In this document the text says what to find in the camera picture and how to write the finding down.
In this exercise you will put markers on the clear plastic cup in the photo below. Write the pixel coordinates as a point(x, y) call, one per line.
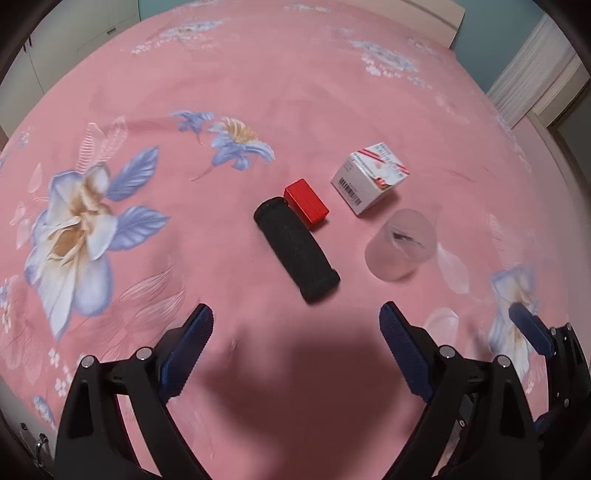
point(399, 251)

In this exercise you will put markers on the pink floral blanket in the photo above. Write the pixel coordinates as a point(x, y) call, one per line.
point(194, 115)

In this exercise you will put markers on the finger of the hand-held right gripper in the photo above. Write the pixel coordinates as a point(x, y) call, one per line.
point(531, 328)

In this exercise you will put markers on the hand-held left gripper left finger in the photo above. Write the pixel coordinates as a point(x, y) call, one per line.
point(187, 353)

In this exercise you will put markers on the cream wardrobe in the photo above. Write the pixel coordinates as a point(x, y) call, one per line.
point(69, 41)

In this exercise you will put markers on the white curtain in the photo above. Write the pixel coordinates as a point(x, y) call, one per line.
point(526, 78)

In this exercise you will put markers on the red block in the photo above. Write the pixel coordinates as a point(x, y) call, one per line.
point(307, 204)

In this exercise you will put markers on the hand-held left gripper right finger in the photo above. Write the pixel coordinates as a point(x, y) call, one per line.
point(406, 355)

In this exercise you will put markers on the white box with red label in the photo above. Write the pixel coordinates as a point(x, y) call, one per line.
point(364, 184)

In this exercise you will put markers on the black foam cylinder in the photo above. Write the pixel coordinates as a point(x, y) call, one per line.
point(298, 251)

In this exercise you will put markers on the small metal object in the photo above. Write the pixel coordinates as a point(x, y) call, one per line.
point(39, 445)

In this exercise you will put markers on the cream bed headboard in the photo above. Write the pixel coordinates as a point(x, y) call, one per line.
point(443, 21)

